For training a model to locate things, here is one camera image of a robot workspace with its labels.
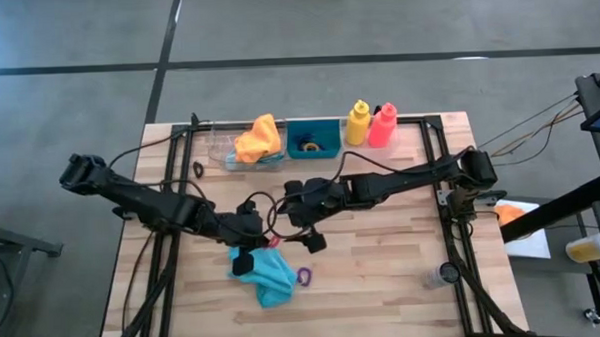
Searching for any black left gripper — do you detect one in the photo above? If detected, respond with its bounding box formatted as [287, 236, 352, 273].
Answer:
[214, 198, 276, 277]

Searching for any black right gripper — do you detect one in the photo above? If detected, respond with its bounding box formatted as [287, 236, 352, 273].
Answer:
[278, 176, 357, 256]

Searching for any pale blue towel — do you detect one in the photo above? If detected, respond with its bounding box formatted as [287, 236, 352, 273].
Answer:
[223, 147, 288, 172]

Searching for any orange towel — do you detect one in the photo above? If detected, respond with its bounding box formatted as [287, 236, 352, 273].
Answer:
[232, 112, 285, 166]

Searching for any yellow squeeze bottle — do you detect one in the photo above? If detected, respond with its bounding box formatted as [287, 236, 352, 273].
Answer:
[344, 98, 374, 148]

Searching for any neon red-orange squeeze bottle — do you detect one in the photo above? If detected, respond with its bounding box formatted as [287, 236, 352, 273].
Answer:
[366, 101, 400, 150]

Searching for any cyan microfiber towel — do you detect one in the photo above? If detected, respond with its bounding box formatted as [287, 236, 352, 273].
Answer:
[226, 243, 300, 312]

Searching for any teal plastic bin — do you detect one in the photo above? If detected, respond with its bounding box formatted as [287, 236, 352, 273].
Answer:
[284, 118, 345, 162]

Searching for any clear plastic bin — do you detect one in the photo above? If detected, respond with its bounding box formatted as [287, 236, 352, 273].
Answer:
[207, 118, 293, 175]
[340, 115, 404, 162]

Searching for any drink can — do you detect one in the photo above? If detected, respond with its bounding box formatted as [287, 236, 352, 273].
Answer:
[422, 261, 462, 291]

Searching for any orange cloth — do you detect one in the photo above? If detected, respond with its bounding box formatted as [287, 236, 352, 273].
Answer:
[493, 203, 528, 228]

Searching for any grey cart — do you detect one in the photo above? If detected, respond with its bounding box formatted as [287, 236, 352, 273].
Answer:
[0, 211, 64, 261]

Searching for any white board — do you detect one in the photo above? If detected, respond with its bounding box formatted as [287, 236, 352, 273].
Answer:
[491, 197, 552, 262]

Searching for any black beam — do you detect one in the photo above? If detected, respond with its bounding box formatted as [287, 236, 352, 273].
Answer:
[497, 175, 600, 245]

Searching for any yellow-filled plastic container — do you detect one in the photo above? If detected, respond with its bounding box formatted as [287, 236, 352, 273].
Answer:
[563, 233, 600, 264]

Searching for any black aluminium table frame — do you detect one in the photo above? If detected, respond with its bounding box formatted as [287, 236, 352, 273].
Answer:
[93, 100, 537, 337]

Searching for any thin grey cable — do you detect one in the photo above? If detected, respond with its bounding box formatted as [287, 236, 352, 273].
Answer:
[475, 93, 583, 149]

